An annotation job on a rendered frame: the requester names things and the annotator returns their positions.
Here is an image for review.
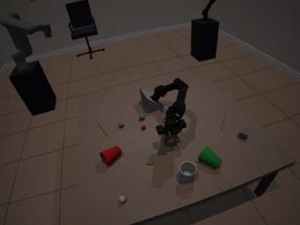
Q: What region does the green plastic cup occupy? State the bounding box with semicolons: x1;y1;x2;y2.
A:
198;146;222;169

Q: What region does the dark red cylinder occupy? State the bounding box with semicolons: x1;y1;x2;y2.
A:
100;146;121;166

